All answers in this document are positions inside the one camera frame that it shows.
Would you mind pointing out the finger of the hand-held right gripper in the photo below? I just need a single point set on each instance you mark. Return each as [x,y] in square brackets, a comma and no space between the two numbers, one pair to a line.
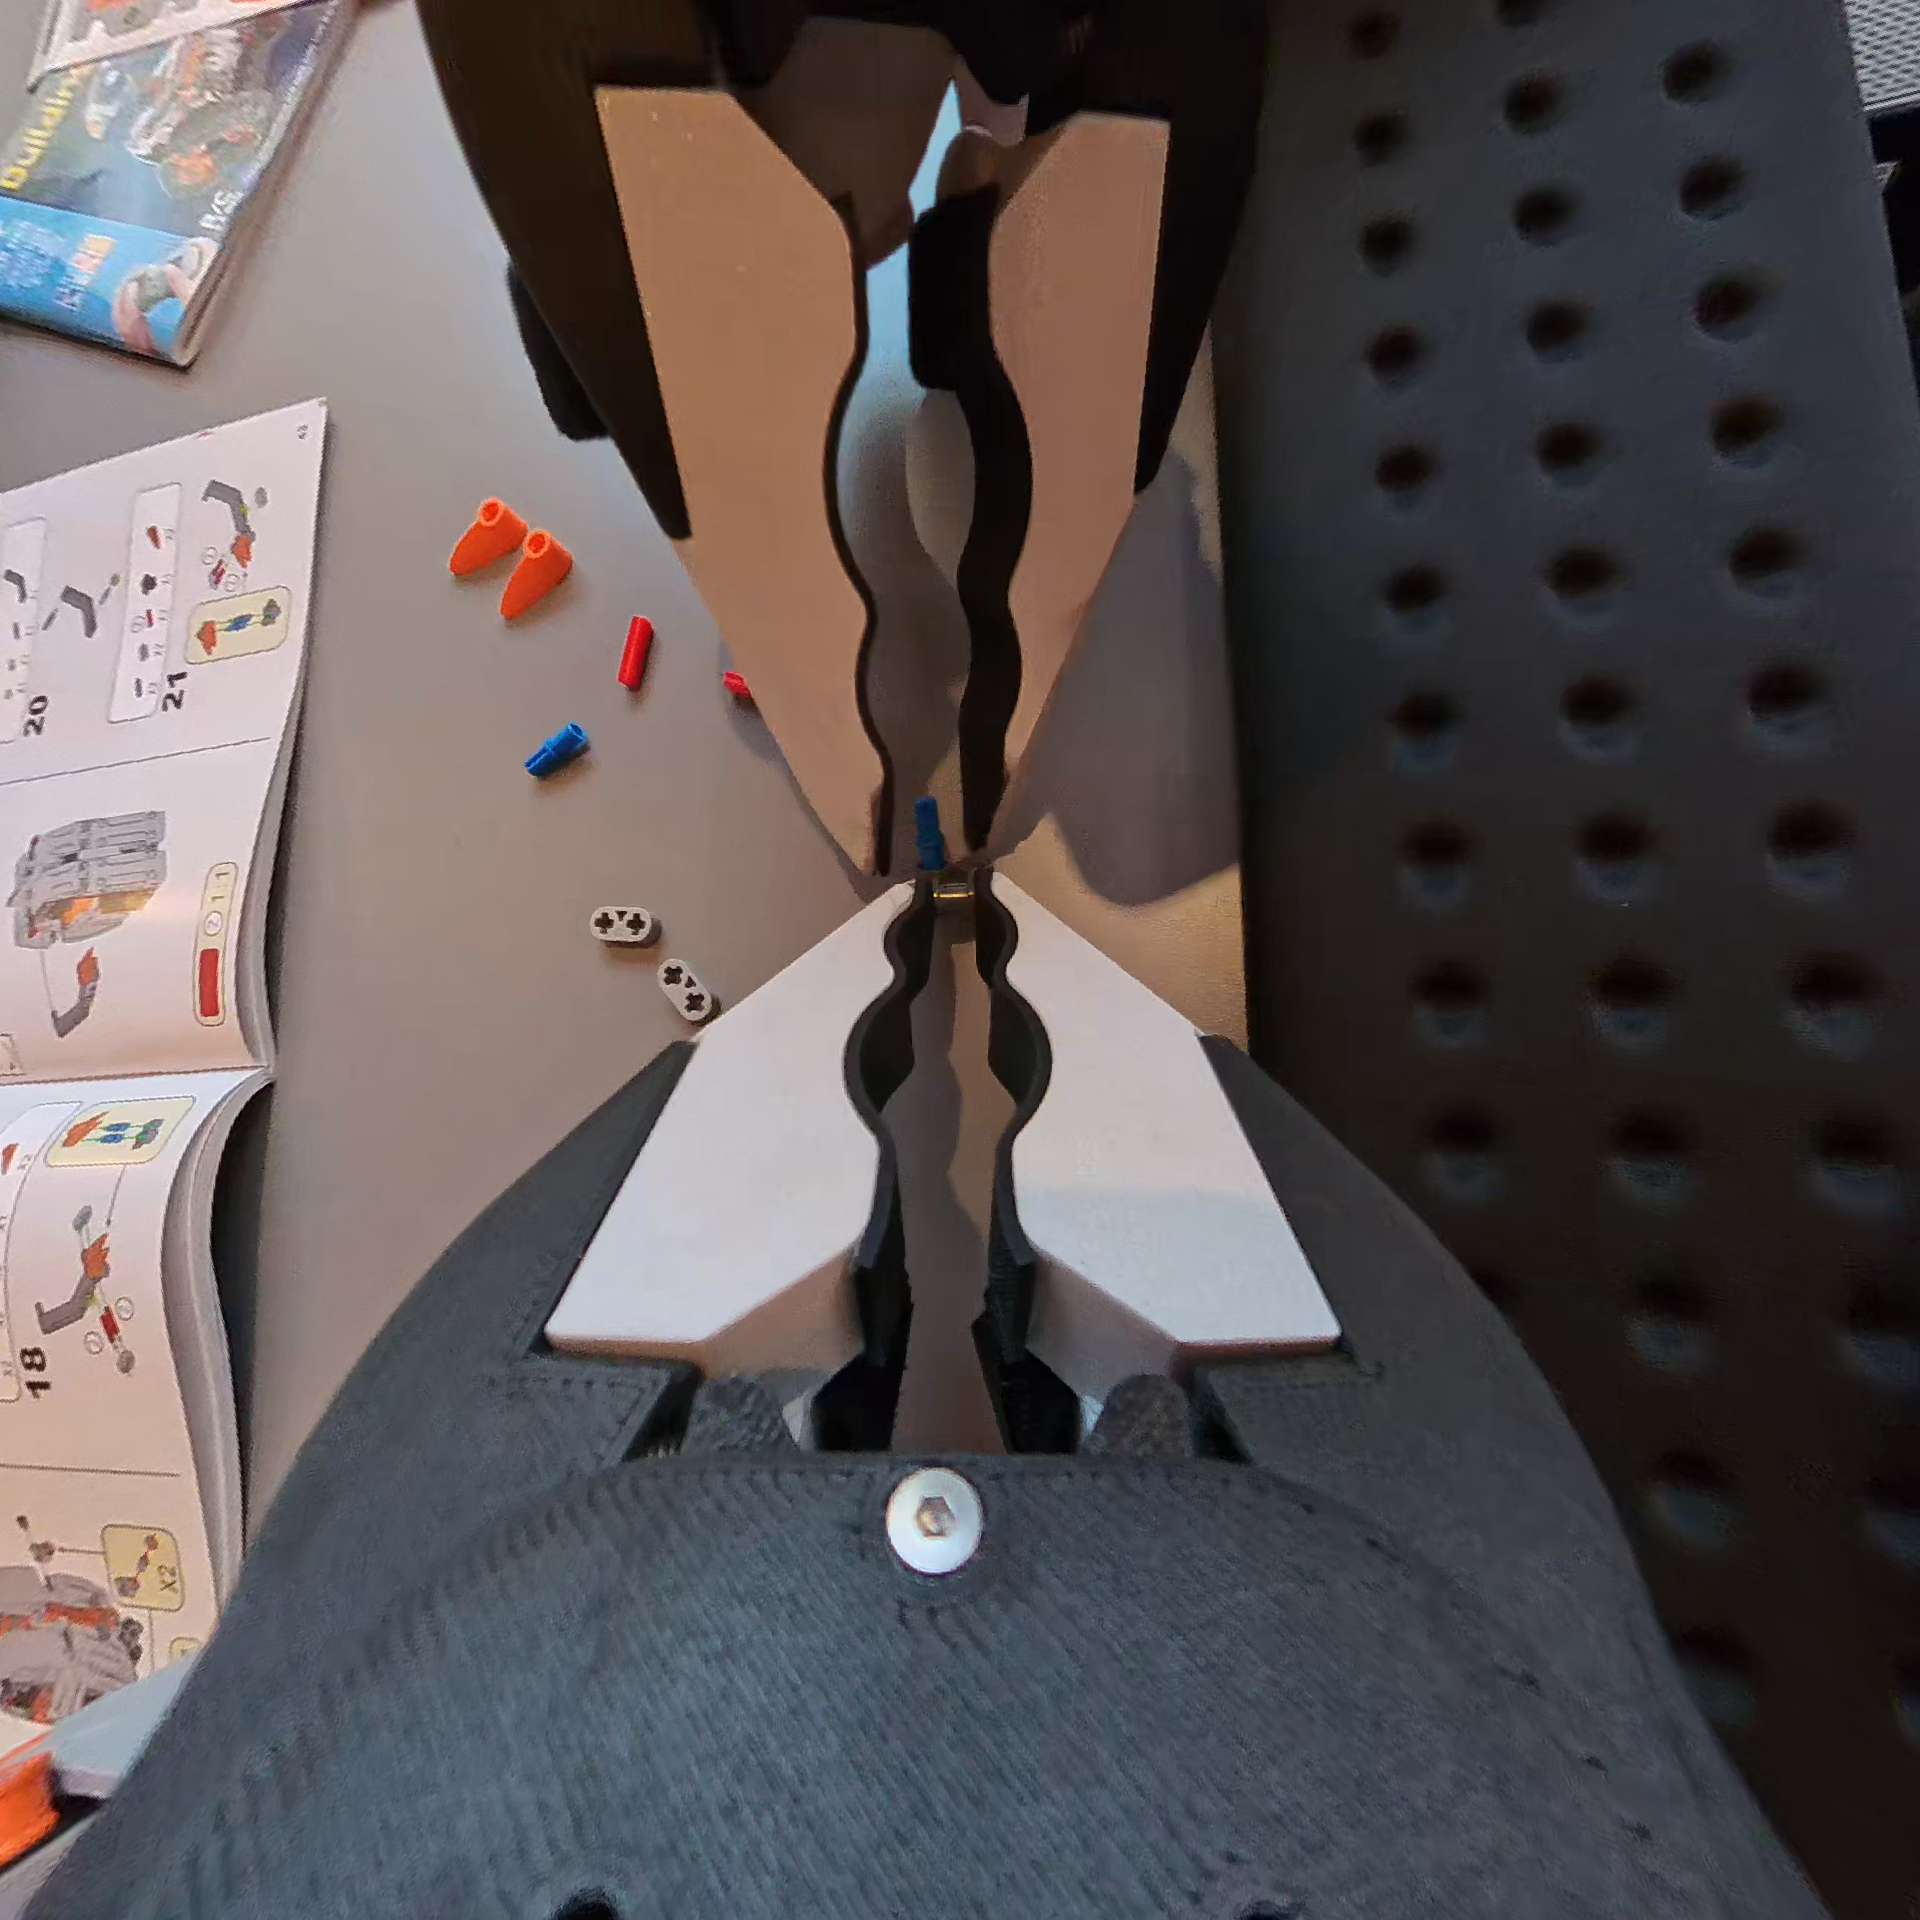
[735,376]
[1079,376]

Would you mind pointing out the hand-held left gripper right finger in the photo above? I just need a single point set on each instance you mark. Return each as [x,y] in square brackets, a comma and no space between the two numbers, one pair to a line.
[1172,1200]

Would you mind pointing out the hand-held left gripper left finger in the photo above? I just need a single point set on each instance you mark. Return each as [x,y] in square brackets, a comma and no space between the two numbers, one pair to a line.
[721,1200]

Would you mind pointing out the dark grey tube connector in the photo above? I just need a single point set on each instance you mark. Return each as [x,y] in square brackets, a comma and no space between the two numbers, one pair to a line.
[954,887]

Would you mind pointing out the blue connector pin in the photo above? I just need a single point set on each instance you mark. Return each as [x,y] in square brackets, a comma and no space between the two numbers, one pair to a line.
[926,832]
[556,748]

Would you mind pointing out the grey orange brick robot model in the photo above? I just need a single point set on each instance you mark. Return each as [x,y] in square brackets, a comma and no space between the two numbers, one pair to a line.
[24,1799]

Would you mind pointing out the grey desk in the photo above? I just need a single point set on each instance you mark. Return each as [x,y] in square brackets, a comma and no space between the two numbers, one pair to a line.
[422,840]

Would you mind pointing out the person's right hand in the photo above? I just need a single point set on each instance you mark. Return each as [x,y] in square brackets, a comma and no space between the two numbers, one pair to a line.
[932,149]

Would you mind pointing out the light grey two-hole beam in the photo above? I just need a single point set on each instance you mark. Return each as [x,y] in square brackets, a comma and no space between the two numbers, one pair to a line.
[692,990]
[624,926]

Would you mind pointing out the orange cone brick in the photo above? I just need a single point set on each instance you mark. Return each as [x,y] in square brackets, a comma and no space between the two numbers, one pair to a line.
[535,572]
[488,539]

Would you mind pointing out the closed blue booklet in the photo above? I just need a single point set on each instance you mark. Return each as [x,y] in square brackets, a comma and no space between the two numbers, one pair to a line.
[119,195]

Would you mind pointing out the black perforated chair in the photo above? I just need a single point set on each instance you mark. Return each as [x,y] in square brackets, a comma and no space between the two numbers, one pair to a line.
[1576,902]

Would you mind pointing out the open white instruction booklet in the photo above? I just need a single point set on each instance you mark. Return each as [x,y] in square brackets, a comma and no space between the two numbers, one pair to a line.
[119,751]

